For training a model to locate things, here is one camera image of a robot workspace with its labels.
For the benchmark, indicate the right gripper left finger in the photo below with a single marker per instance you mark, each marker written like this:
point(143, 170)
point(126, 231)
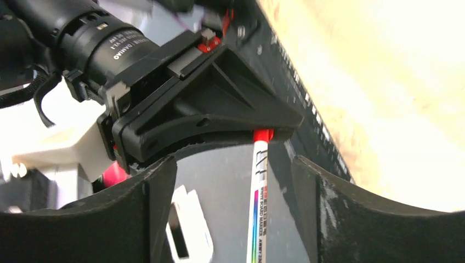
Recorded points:
point(123, 223)

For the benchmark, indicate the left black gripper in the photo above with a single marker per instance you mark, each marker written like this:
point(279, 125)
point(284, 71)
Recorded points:
point(222, 101)

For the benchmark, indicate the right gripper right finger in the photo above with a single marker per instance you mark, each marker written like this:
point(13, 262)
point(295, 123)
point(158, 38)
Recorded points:
point(341, 222)

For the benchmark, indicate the red capped whiteboard marker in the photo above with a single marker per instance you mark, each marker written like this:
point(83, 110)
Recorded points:
point(258, 202)

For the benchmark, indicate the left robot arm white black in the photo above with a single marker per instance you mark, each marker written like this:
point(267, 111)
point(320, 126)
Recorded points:
point(29, 54)

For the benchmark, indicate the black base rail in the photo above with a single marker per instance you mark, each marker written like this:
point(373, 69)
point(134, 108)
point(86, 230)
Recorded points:
point(251, 34)

